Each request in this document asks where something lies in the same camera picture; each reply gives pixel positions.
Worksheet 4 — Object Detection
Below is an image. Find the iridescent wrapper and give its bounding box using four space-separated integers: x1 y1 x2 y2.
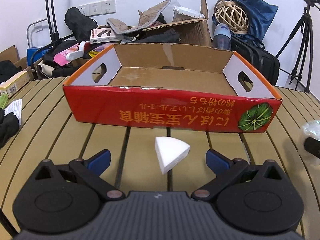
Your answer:
301 120 320 141

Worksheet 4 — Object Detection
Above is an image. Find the white foam wedge piece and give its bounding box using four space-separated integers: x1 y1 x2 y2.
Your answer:
155 137 190 174

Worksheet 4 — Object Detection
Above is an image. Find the olive folding slat table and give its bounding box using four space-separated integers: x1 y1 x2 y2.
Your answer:
1 78 319 239

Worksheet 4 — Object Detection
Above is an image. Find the red cardboard fruit box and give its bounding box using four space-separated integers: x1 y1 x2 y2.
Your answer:
63 43 282 133

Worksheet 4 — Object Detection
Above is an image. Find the black suitcase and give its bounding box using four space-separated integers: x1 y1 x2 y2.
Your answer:
231 36 280 86

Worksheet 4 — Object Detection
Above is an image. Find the black cloth on table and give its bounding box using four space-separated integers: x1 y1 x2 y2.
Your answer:
0 108 19 148

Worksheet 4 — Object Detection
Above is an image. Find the green small bottle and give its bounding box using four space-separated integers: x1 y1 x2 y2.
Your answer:
0 93 9 109

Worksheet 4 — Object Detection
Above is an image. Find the yellow small carton box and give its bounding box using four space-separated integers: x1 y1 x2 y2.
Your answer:
0 70 34 98

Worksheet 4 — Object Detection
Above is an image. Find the blue water bottle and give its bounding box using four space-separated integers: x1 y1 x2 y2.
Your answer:
212 23 232 50

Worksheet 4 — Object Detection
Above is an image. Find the brown cardboard box open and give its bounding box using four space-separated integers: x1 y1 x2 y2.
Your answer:
143 0 212 47

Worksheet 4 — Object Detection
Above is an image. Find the dark blue velvet bag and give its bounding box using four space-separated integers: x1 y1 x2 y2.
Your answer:
212 0 278 49

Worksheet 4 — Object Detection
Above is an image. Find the woven rattan ball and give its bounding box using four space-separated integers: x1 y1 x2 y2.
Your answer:
214 0 249 34

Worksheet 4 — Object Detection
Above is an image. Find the black camera tripod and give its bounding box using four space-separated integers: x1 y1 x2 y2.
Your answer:
275 5 313 93

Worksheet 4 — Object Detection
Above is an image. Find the black drawstring bag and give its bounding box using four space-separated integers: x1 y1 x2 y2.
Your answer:
65 7 98 42

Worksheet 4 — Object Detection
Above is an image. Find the white wall socket strip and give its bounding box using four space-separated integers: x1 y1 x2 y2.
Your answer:
78 0 116 16

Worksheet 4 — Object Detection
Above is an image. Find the black trolley handle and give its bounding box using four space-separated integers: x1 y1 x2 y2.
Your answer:
45 0 60 47

